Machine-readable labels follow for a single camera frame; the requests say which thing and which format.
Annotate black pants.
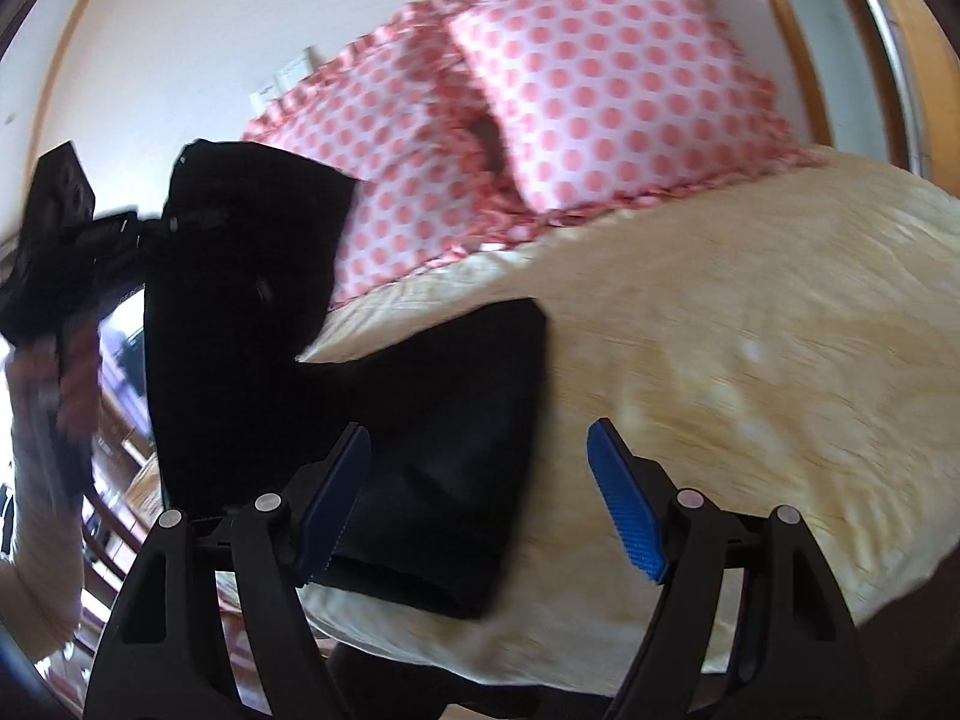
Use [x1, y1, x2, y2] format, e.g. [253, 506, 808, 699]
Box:
[145, 140, 548, 619]

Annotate left hand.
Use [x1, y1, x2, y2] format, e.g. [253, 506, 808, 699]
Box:
[5, 317, 101, 511]

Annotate cream bed sheet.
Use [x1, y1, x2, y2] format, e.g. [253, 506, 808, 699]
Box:
[299, 149, 958, 694]

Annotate left pink polka-dot pillow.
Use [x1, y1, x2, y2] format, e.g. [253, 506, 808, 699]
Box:
[242, 0, 537, 305]

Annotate pink polka-dot pillow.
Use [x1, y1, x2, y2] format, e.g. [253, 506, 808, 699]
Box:
[242, 0, 537, 305]
[448, 0, 815, 215]

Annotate right pink polka-dot pillow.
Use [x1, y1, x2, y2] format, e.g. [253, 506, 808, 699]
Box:
[448, 0, 815, 215]

